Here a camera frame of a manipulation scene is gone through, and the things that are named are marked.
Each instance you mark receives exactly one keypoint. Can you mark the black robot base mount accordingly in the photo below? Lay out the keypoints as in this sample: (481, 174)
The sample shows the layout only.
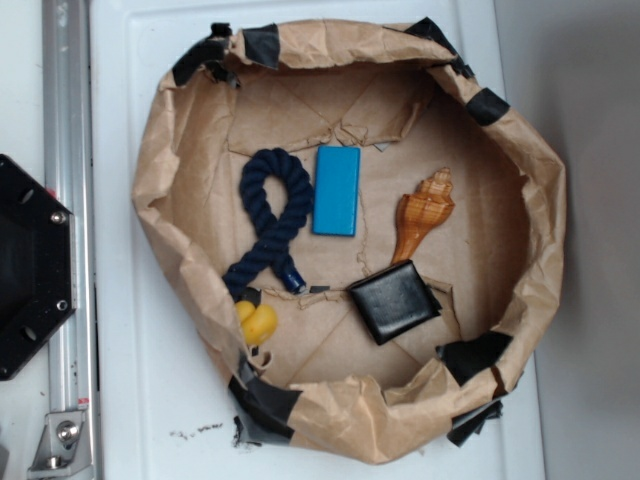
(37, 286)

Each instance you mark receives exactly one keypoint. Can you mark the metal corner bracket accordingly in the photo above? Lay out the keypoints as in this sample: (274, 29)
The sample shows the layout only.
(63, 450)

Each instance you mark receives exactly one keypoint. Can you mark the yellow rubber duck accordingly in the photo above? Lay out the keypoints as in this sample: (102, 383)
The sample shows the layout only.
(258, 323)

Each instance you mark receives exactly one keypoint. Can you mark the black square pouch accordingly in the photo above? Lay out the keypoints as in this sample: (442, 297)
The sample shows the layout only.
(393, 301)

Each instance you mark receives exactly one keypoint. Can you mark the white plastic tray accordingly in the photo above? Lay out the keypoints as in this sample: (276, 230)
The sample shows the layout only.
(165, 412)

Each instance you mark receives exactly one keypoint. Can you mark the orange conch shell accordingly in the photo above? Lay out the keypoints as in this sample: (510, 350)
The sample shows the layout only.
(418, 213)

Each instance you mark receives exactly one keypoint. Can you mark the aluminium extrusion rail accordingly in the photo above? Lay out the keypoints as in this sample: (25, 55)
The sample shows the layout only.
(72, 350)

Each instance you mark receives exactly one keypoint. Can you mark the brown paper bag bin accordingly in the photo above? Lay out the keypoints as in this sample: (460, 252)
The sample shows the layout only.
(225, 189)

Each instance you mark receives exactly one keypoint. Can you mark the blue rectangular block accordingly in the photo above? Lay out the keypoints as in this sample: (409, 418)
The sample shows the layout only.
(336, 191)

